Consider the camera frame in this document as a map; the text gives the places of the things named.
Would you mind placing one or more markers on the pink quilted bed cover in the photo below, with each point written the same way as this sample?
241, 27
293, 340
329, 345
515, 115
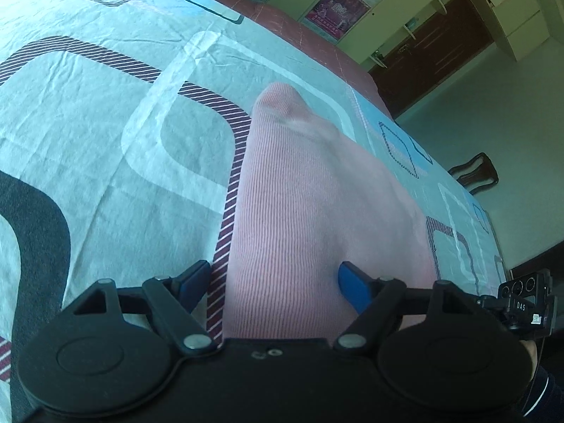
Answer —
308, 39

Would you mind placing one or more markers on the person's right forearm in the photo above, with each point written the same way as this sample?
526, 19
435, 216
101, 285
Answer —
546, 396

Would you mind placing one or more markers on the dark wooden chair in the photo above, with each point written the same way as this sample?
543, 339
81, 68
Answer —
478, 172

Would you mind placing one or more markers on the dark wooden door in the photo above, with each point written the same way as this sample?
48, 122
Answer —
440, 53

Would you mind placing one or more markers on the light green corner shelf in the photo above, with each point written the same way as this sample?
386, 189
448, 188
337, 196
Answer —
409, 31

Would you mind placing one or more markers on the pink knit sweater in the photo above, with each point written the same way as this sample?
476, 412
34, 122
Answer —
299, 211

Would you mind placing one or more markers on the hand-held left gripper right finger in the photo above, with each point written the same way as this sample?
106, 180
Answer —
354, 288

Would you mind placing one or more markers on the light green overhead cabinet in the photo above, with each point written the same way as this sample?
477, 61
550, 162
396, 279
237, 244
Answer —
506, 4

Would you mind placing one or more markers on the light blue patterned bed sheet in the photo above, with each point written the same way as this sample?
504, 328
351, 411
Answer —
88, 97

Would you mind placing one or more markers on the purple wall poster calendar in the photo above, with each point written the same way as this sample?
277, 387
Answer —
337, 6

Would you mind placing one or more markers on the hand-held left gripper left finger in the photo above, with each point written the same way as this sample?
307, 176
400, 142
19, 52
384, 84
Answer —
194, 284

